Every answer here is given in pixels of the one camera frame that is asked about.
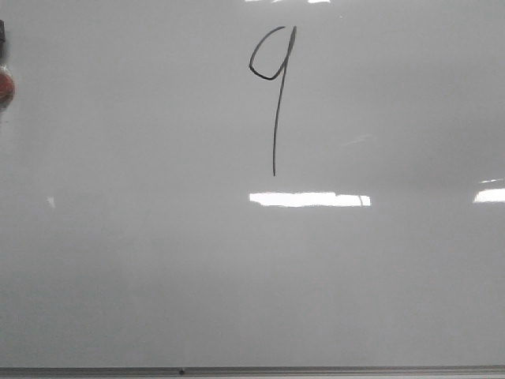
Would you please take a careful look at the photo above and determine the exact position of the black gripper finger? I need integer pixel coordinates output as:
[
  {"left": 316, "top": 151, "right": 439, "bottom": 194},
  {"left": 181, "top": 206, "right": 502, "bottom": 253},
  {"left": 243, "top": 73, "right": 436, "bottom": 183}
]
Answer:
[{"left": 0, "top": 20, "right": 5, "bottom": 59}]

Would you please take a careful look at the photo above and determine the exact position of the white glossy whiteboard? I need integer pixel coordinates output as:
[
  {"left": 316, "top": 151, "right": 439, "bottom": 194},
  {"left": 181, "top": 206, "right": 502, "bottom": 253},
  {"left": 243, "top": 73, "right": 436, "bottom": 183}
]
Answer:
[{"left": 1, "top": 1, "right": 504, "bottom": 367}]

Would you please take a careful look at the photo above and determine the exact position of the grey aluminium whiteboard frame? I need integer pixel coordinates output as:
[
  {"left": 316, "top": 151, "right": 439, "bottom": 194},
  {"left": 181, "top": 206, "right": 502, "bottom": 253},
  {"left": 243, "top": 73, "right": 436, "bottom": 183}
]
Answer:
[{"left": 1, "top": 365, "right": 504, "bottom": 378}]

